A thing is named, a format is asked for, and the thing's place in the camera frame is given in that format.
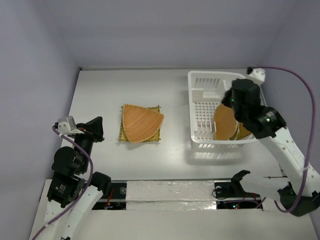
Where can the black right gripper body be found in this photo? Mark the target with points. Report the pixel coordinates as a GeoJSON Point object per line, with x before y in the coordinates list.
{"type": "Point", "coordinates": [227, 97]}

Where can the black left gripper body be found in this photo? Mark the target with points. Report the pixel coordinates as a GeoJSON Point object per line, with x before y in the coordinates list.
{"type": "Point", "coordinates": [84, 140]}

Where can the round orange woven plate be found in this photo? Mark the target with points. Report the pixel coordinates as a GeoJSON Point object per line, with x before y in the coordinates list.
{"type": "Point", "coordinates": [140, 122]}

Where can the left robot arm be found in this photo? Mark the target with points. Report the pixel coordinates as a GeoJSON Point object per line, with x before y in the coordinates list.
{"type": "Point", "coordinates": [75, 187]}

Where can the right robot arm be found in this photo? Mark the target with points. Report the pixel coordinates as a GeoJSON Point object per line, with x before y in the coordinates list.
{"type": "Point", "coordinates": [299, 191]}

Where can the white plastic dish rack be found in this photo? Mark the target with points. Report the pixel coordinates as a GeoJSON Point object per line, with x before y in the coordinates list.
{"type": "Point", "coordinates": [206, 89]}

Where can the yellow woven fan plate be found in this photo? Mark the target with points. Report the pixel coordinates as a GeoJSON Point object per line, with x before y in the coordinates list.
{"type": "Point", "coordinates": [242, 132]}

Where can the silver foil covered panel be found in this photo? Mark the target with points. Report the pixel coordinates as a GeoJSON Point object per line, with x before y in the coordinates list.
{"type": "Point", "coordinates": [173, 195]}

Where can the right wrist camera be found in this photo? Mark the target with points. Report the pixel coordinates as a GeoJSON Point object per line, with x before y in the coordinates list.
{"type": "Point", "coordinates": [257, 75]}

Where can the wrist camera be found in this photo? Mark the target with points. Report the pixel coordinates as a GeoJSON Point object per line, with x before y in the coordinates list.
{"type": "Point", "coordinates": [67, 126]}
{"type": "Point", "coordinates": [257, 75]}

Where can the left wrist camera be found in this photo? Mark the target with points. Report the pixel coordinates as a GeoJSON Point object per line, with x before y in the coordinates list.
{"type": "Point", "coordinates": [67, 126]}

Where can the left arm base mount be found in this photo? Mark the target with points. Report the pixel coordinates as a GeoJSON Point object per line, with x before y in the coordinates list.
{"type": "Point", "coordinates": [116, 200]}

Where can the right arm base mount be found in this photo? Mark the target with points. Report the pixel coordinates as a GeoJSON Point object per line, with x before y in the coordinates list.
{"type": "Point", "coordinates": [232, 189]}

